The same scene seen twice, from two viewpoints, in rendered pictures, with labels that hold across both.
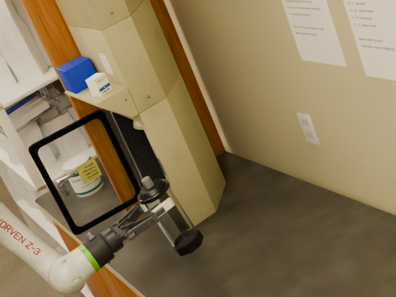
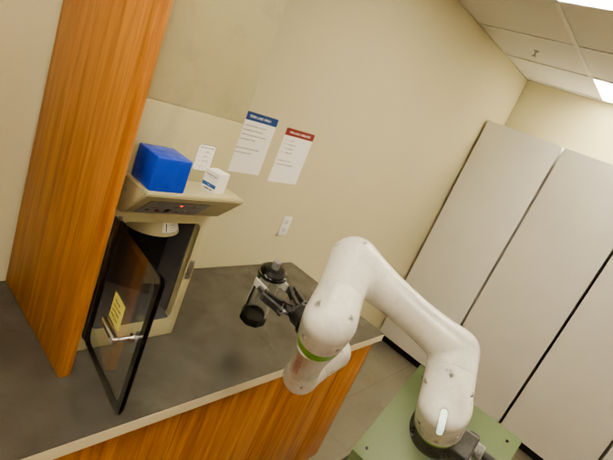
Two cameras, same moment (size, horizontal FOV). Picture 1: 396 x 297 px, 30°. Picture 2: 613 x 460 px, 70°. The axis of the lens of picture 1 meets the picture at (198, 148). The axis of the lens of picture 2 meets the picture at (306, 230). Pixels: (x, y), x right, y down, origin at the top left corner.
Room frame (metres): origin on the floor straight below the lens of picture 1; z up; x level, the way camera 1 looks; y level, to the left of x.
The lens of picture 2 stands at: (2.72, 1.41, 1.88)
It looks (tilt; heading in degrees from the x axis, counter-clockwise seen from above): 17 degrees down; 238
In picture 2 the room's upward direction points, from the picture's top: 23 degrees clockwise
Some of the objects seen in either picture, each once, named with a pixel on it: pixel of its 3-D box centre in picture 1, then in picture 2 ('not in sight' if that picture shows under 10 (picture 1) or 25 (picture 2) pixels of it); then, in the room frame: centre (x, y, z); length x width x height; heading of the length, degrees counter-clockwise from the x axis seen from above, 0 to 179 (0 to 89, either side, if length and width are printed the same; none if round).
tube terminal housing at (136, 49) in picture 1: (158, 110); (141, 217); (2.46, 0.08, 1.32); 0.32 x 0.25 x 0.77; 22
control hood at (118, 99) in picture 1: (99, 102); (184, 203); (2.39, 0.24, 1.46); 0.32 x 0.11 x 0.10; 22
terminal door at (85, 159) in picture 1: (88, 173); (119, 314); (2.51, 0.41, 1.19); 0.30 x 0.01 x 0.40; 104
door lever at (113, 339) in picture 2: not in sight; (117, 329); (2.52, 0.49, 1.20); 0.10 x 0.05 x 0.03; 104
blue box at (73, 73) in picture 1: (78, 74); (161, 168); (2.48, 0.28, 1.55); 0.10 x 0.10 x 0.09; 22
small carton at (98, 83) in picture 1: (98, 84); (215, 181); (2.32, 0.22, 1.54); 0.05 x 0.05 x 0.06; 38
